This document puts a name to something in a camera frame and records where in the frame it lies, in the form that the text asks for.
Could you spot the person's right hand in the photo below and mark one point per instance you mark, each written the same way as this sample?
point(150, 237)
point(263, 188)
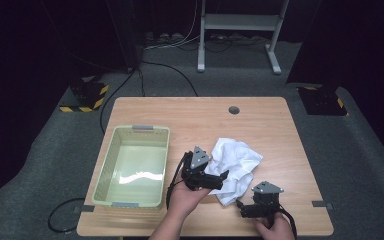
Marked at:
point(276, 230)

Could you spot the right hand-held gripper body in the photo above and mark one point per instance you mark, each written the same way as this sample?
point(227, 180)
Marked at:
point(263, 200)

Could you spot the white cloth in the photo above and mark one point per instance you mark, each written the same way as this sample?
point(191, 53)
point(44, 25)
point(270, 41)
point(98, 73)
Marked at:
point(236, 160)

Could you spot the white metal stand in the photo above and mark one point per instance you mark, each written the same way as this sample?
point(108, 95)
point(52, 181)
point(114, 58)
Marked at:
point(240, 22)

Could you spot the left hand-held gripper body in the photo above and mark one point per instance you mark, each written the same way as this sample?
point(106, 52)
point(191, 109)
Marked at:
point(195, 170)

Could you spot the black yellow striped base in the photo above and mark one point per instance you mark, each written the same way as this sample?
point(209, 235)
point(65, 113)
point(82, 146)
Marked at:
point(323, 101)
point(90, 95)

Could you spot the green plastic basket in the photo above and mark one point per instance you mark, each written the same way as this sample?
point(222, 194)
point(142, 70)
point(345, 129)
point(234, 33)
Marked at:
point(133, 166)

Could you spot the grey tape strip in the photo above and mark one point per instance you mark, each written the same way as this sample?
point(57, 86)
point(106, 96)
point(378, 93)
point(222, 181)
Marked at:
point(84, 209)
point(321, 204)

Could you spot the person's left hand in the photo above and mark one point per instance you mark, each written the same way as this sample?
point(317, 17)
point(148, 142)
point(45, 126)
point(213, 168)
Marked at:
point(183, 200)

